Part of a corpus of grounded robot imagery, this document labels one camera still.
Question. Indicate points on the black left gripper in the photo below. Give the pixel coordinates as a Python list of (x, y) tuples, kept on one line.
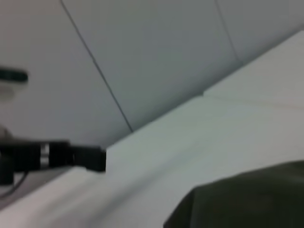
[(26, 158)]

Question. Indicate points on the dark green t-shirt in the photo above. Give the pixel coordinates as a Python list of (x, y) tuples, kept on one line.
[(249, 197)]

